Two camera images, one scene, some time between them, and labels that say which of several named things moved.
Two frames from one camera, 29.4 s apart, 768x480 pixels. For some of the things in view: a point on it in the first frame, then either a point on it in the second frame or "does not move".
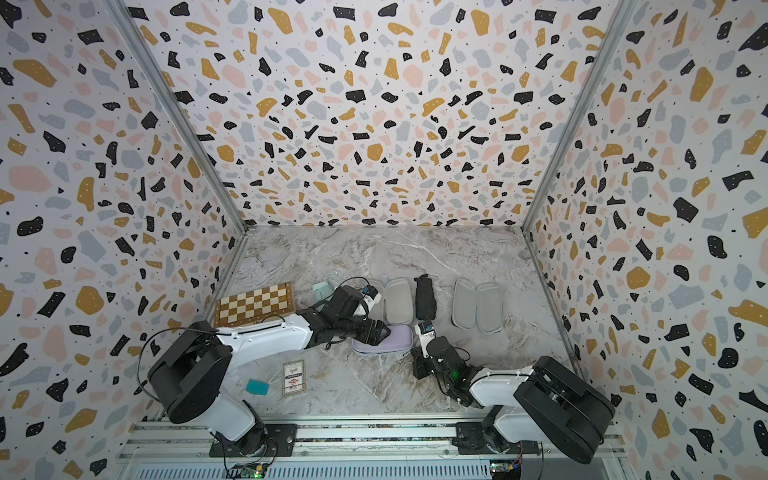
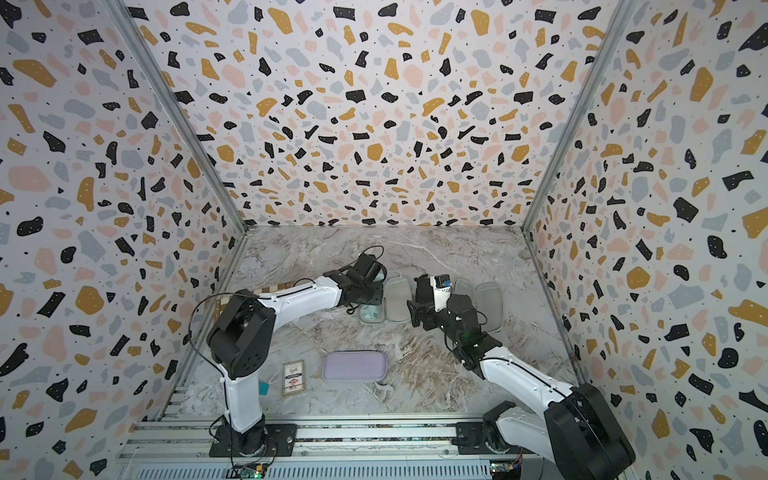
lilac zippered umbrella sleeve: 399,340 → 355,365
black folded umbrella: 426,307 does not move
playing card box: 293,377 does not move
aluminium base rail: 347,451 does not move
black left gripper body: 360,329 → 372,294
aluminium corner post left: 184,111 does not move
